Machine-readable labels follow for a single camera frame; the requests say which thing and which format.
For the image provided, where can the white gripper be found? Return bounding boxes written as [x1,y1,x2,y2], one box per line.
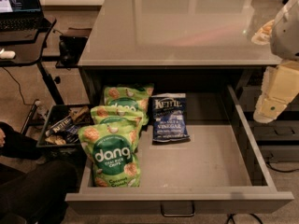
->
[251,20,299,123]

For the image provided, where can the blue Kettle chip bag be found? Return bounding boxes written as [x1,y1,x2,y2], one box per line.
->
[152,93,190,143]

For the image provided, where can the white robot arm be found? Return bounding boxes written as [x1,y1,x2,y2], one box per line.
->
[251,0,299,123]

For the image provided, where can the grey open top drawer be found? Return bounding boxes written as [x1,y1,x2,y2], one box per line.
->
[66,87,293,215]

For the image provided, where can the back green Dang chip bag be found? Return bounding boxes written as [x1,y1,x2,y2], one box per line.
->
[104,83,154,125]

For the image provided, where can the green dang chip bag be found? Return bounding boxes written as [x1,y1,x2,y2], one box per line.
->
[91,105,147,130]
[104,83,154,125]
[78,120,141,188]

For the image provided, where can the grey cabinet counter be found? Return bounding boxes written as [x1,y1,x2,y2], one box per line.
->
[79,0,282,67]

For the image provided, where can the front green Dang chip bag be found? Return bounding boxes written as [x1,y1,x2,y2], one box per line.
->
[78,120,141,188]

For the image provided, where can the middle green Dang chip bag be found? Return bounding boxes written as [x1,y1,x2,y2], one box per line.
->
[91,105,147,130]

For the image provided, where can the person's hand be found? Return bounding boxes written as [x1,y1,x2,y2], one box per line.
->
[0,128,6,147]

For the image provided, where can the black box on floor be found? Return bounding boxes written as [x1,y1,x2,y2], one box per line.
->
[58,27,92,68]

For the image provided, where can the black bin of snacks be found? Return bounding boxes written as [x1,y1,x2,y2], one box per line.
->
[37,105,93,147]

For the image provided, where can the black side desk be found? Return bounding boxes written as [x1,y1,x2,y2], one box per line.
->
[0,16,64,105]

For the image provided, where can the open laptop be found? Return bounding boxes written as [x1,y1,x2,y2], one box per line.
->
[0,0,44,32]

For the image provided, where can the white computer mouse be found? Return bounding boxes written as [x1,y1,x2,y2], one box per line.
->
[0,49,16,60]

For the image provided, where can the metal drawer handle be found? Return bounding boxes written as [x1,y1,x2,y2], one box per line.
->
[160,202,195,217]

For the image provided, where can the black floor cable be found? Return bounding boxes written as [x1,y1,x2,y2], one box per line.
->
[2,66,29,106]

